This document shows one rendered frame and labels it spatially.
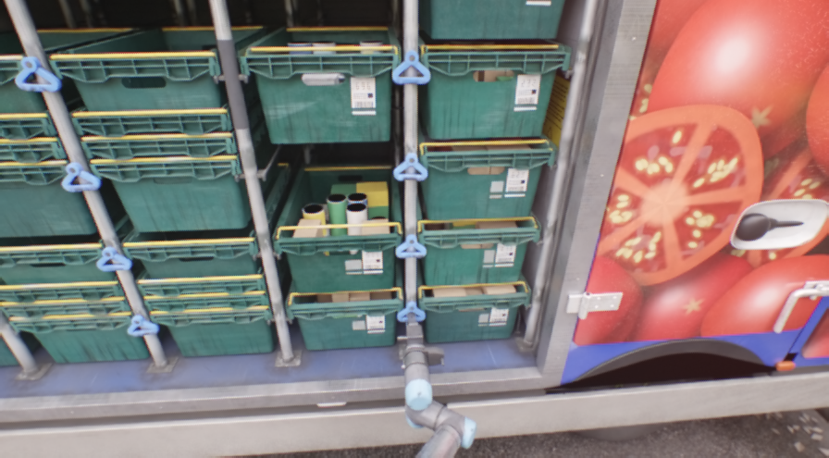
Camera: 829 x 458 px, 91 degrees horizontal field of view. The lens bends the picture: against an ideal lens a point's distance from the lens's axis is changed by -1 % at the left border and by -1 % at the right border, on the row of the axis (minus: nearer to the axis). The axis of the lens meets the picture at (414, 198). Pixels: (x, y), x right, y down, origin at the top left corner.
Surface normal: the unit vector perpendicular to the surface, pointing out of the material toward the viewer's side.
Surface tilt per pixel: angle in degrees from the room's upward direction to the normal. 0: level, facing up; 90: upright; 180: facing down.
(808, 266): 90
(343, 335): 92
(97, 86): 94
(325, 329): 91
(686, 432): 0
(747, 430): 0
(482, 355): 0
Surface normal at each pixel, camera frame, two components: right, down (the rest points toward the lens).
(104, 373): 0.00, -0.88
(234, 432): 0.08, 0.48
